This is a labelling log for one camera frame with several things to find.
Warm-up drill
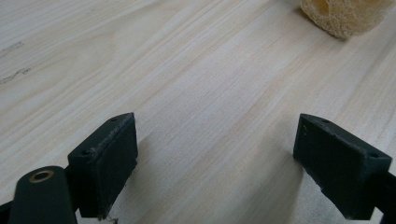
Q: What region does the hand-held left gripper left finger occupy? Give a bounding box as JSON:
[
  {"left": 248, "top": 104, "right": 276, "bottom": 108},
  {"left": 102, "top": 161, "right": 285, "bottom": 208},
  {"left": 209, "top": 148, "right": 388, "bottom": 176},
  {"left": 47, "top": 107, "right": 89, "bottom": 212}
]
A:
[{"left": 67, "top": 112, "right": 139, "bottom": 220}]

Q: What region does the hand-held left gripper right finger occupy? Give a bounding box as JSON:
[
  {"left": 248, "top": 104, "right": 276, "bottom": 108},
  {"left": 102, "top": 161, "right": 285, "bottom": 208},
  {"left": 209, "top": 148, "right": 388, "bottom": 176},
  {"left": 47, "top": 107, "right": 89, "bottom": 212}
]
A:
[{"left": 292, "top": 113, "right": 393, "bottom": 221}]

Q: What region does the beige loofah sponge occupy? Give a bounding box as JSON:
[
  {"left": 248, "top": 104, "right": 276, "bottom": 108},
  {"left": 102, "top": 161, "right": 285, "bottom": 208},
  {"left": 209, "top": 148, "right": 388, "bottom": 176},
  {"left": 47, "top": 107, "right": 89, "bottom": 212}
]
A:
[{"left": 299, "top": 0, "right": 396, "bottom": 39}]

